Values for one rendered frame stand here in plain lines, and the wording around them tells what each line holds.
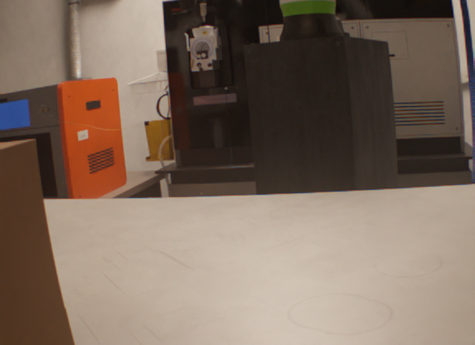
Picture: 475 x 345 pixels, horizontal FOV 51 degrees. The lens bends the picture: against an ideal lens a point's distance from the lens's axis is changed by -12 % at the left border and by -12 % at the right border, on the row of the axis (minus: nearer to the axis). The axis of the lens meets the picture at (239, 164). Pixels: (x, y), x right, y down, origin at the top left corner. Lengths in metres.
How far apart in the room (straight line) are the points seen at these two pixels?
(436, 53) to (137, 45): 2.09
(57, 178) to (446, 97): 1.46
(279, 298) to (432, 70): 1.74
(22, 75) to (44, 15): 0.48
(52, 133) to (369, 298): 1.52
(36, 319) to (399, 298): 0.28
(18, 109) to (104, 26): 1.87
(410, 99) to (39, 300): 1.93
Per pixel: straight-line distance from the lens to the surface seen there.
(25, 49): 4.08
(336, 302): 0.43
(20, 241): 0.25
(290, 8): 1.21
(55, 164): 1.85
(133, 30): 3.59
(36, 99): 1.87
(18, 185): 0.25
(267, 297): 0.45
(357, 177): 1.14
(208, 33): 2.14
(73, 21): 3.73
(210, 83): 2.13
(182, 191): 2.22
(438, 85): 2.12
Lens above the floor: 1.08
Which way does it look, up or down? 9 degrees down
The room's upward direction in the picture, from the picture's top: 5 degrees counter-clockwise
